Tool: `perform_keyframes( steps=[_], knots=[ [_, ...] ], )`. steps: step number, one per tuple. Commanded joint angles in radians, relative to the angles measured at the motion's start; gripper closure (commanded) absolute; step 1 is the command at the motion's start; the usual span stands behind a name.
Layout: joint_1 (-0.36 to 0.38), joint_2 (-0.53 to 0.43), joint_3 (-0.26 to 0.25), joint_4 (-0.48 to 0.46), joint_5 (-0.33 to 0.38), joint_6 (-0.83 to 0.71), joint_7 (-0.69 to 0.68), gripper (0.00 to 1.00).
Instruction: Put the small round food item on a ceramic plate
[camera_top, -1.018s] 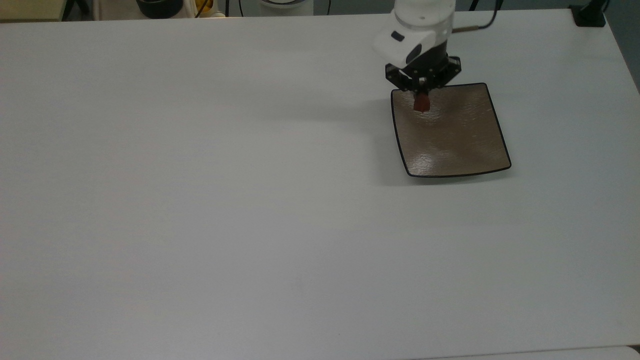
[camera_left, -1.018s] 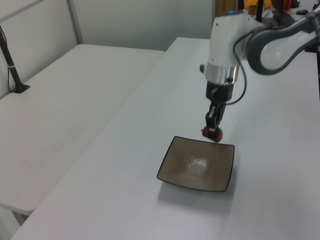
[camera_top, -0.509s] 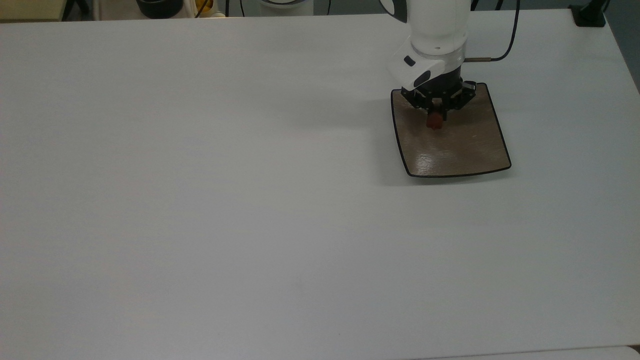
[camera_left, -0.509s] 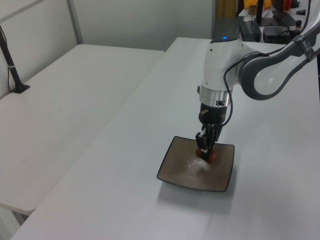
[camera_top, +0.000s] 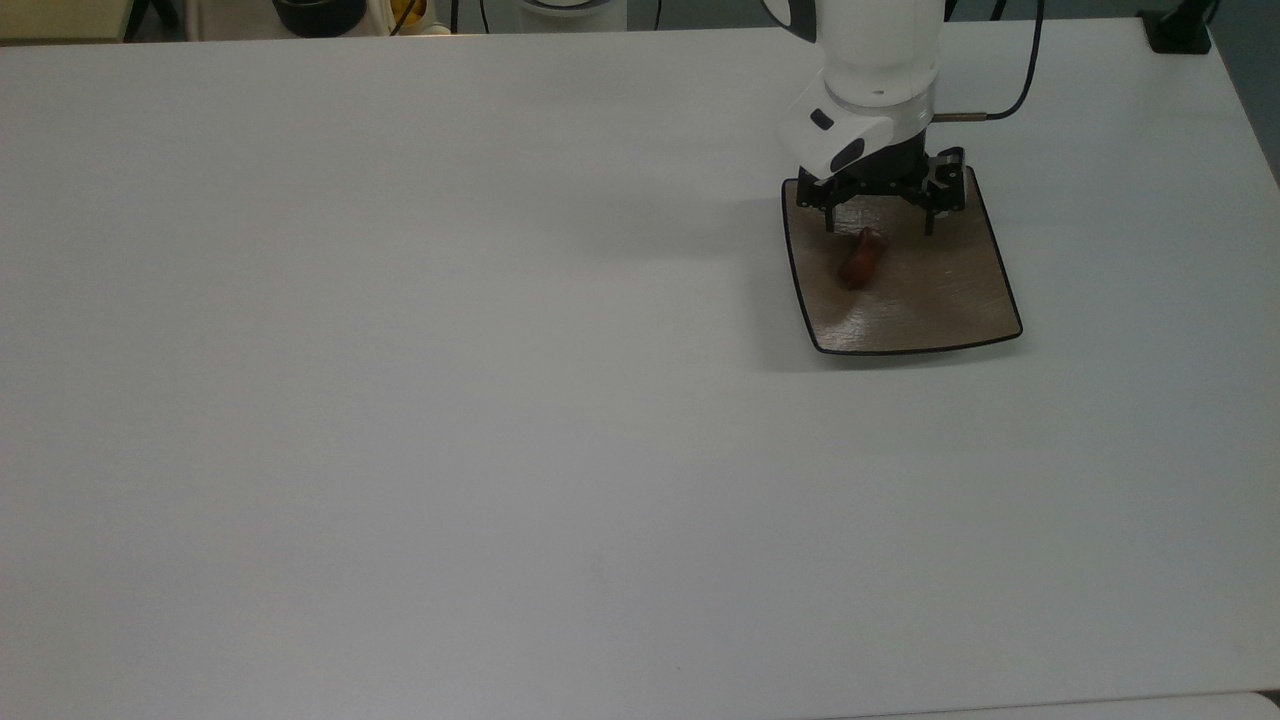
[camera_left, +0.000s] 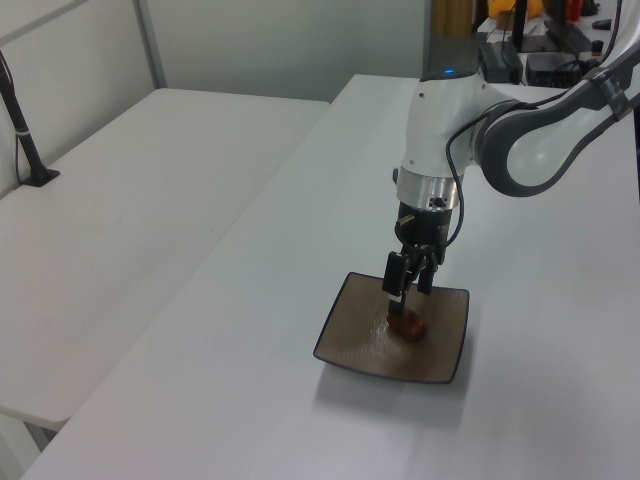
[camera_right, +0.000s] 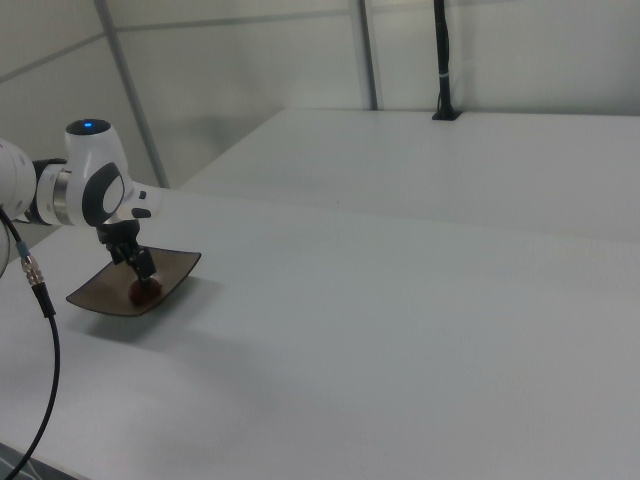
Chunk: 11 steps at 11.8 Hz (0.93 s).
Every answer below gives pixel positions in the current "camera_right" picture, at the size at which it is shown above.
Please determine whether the small round red-brown food item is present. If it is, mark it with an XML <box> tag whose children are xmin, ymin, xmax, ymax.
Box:
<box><xmin>127</xmin><ymin>277</ymin><xmax>164</xmax><ymax>307</ymax></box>

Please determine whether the black cable with metal connector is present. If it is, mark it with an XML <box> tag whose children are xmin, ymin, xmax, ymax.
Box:
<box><xmin>0</xmin><ymin>206</ymin><xmax>62</xmax><ymax>480</ymax></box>

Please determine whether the grey slim partition post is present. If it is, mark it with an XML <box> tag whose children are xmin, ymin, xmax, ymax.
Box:
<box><xmin>355</xmin><ymin>0</ymin><xmax>380</xmax><ymax>112</ymax></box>

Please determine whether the grey corner partition post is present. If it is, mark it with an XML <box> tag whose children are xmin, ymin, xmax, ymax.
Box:
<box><xmin>93</xmin><ymin>0</ymin><xmax>170</xmax><ymax>190</ymax></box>

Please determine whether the square brown ceramic plate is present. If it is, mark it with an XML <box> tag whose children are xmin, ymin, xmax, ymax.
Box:
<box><xmin>65</xmin><ymin>245</ymin><xmax>203</xmax><ymax>318</ymax></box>

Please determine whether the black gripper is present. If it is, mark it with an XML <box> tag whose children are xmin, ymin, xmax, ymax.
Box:
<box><xmin>95</xmin><ymin>218</ymin><xmax>157</xmax><ymax>289</ymax></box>

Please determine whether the black camera pole with base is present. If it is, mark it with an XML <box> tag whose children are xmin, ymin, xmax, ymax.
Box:
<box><xmin>431</xmin><ymin>0</ymin><xmax>463</xmax><ymax>123</ymax></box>

